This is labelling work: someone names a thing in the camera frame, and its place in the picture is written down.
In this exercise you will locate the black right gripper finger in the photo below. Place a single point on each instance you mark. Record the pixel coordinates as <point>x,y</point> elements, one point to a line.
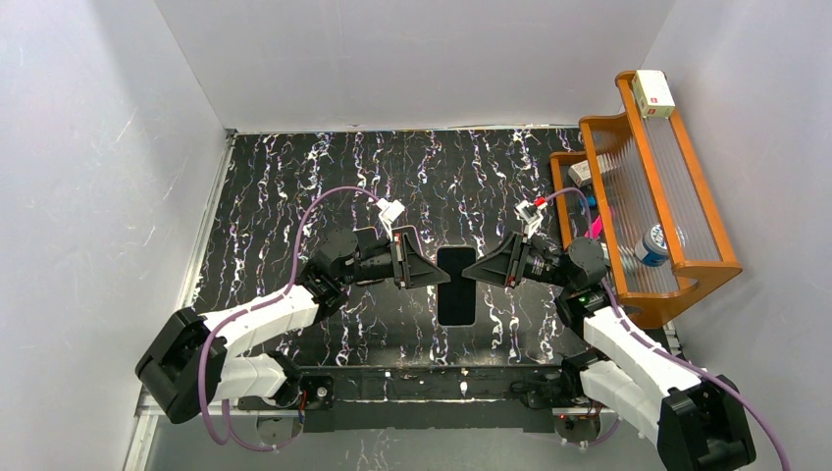
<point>490,276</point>
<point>506,256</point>

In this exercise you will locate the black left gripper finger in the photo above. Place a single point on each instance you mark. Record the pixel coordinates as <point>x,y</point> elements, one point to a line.
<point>416,280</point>
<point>407,256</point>

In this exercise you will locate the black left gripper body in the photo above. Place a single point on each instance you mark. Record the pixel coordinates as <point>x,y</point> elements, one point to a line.
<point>399,259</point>

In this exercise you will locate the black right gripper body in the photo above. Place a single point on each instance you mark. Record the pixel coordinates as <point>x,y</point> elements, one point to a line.
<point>513,260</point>

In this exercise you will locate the beige phone case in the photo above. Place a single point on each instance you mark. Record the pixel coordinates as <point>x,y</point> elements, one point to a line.
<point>373,263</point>

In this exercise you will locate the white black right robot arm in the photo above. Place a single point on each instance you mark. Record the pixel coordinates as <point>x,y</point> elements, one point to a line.
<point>694,422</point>

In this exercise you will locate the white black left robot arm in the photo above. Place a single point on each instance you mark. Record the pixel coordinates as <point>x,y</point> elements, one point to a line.
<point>197,359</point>

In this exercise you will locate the pink highlighter marker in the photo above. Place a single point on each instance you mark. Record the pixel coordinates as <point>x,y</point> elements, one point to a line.
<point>595,228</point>

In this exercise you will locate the blue white tape roll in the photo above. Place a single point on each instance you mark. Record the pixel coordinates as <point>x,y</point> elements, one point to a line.
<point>651,249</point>

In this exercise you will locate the orange wooden shelf rack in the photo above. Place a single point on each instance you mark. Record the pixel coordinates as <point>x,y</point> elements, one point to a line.
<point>647,172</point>

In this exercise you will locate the grey white small box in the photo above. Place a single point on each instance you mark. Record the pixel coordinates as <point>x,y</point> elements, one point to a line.
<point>580,173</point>

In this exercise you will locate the white box with red label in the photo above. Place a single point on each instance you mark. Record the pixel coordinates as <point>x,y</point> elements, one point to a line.
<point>652,94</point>

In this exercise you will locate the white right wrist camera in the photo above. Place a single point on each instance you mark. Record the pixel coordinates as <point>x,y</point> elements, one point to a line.
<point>530,213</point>

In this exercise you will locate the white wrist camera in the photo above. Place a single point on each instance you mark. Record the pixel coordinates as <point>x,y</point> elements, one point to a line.
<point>530,213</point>
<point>389,211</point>

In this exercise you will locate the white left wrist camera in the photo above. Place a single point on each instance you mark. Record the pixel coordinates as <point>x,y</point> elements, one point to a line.
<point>389,211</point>

